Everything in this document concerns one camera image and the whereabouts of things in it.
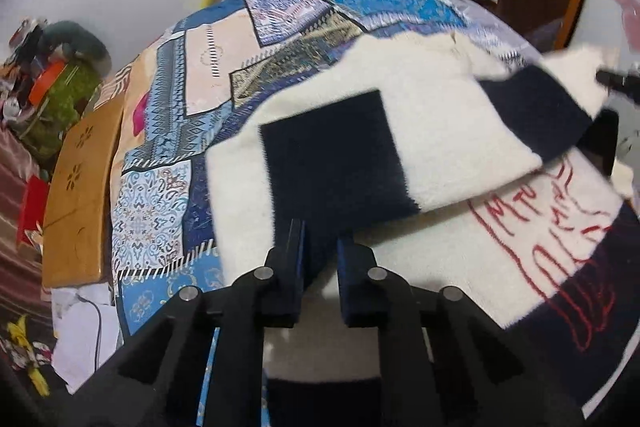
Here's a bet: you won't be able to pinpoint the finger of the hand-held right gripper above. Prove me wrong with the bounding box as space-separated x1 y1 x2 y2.
596 62 640 100
584 108 622 180

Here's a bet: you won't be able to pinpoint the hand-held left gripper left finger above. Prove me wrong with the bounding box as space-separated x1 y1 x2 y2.
70 218 307 427

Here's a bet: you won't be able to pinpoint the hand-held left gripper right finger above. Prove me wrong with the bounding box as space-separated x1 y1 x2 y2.
336 237 587 427

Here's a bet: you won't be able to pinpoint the white and navy knit sweater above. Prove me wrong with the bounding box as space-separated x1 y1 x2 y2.
205 33 640 427

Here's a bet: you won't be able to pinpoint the blue patchwork bedspread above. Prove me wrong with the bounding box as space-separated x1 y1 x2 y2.
107 0 546 427

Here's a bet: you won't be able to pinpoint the wooden bed board flower cutouts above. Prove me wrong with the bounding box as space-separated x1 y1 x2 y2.
41 94 126 289

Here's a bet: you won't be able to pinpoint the white cloth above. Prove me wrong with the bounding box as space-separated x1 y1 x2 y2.
50 282 123 395

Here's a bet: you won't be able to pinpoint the red box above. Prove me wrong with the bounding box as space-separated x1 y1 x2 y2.
16 175 51 248

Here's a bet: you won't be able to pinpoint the striped brown curtain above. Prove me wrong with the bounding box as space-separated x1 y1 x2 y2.
0 127 56 333

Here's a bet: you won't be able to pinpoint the yellow toy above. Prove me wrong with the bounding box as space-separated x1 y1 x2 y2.
4 314 53 398

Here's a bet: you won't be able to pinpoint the green patterned bag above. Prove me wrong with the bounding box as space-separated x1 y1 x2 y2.
19 63 103 160

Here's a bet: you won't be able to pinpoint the orange box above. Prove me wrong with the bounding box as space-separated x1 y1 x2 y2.
27 62 68 105

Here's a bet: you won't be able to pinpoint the grey plush toy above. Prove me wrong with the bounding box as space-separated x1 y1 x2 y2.
41 20 112 72

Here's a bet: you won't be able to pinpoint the black cable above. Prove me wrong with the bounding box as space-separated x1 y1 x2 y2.
75 294 103 365

